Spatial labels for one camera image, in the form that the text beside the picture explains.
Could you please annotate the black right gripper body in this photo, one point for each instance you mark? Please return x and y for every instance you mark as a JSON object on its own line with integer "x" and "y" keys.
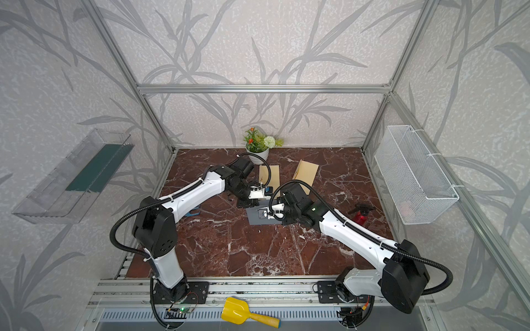
{"x": 290, "y": 215}

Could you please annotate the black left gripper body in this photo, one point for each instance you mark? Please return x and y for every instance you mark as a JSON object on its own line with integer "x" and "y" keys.
{"x": 241, "y": 192}

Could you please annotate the grey-blue paper envelope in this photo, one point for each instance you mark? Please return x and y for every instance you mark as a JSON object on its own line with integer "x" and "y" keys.
{"x": 257, "y": 217}

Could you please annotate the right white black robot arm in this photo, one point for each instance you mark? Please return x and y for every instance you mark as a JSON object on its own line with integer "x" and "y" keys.
{"x": 401, "y": 275}

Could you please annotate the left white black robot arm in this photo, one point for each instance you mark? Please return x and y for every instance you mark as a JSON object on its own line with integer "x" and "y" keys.
{"x": 155, "y": 220}

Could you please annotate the white ribbed flower pot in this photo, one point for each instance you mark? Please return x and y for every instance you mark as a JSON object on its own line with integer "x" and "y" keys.
{"x": 259, "y": 158}

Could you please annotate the artificial flower plant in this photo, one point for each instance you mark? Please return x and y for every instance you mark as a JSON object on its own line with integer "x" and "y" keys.
{"x": 258, "y": 142}

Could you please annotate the red black small object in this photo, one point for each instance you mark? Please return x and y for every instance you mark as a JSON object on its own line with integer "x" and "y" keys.
{"x": 361, "y": 213}

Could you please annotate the yellow plastic scoop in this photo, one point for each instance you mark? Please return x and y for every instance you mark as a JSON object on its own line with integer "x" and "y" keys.
{"x": 238, "y": 312}

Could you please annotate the green circuit board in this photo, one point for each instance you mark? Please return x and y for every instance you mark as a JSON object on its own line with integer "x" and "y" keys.
{"x": 179, "y": 313}

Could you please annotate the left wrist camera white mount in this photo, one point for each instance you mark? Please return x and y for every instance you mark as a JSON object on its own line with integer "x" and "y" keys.
{"x": 261, "y": 192}

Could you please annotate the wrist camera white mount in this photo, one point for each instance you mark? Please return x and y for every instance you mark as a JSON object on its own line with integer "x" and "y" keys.
{"x": 261, "y": 192}
{"x": 276, "y": 211}

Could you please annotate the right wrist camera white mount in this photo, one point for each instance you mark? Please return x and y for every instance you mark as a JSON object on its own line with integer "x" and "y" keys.
{"x": 276, "y": 211}

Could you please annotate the teal handled tool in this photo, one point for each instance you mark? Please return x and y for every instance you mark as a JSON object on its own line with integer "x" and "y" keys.
{"x": 192, "y": 213}

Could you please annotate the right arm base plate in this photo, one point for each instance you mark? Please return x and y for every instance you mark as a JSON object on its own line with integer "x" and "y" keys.
{"x": 331, "y": 292}

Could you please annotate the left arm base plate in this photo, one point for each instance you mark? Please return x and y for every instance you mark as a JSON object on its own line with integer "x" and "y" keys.
{"x": 194, "y": 292}

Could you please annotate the white wire mesh basket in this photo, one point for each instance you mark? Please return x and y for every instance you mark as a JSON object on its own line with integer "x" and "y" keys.
{"x": 416, "y": 183}

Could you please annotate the clear acrylic wall shelf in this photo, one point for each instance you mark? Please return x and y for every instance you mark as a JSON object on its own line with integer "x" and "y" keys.
{"x": 68, "y": 192}

